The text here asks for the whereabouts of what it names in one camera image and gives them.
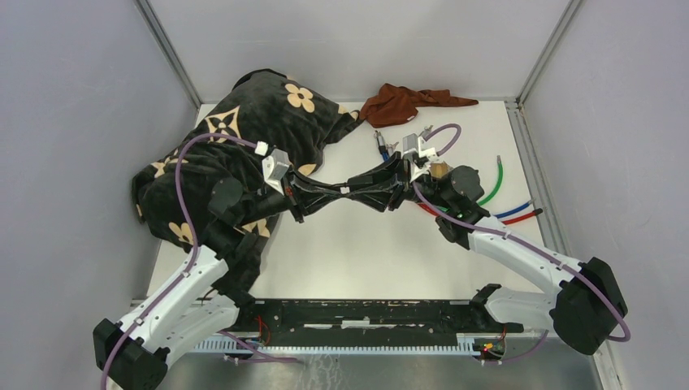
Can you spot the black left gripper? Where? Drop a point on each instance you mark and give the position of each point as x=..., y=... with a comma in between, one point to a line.
x=301, y=193

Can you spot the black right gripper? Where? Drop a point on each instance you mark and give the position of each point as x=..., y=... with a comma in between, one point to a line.
x=380, y=175

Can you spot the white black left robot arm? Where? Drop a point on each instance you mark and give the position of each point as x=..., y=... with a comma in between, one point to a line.
x=205, y=293

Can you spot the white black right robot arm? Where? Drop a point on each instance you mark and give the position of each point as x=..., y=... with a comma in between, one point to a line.
x=581, y=301

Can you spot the brass padlock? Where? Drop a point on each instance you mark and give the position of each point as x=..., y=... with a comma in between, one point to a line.
x=439, y=169

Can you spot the brown crumpled cloth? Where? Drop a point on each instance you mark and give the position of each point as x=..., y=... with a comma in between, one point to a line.
x=397, y=105

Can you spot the black floral patterned blanket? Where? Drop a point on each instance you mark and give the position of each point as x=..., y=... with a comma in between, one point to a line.
x=171, y=193

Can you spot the blue cable lock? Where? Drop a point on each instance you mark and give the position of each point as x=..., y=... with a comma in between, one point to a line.
x=385, y=150

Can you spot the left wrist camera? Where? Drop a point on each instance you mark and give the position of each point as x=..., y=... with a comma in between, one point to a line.
x=276, y=169

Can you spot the green cable lock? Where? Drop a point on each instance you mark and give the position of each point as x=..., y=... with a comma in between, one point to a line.
x=429, y=132

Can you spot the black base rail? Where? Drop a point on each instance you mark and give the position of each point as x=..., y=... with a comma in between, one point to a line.
x=360, y=323

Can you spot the red cable lock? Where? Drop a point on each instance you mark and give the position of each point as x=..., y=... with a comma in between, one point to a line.
x=512, y=216

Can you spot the white slotted cable duct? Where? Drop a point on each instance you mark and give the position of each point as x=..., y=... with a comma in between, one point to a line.
x=224, y=344

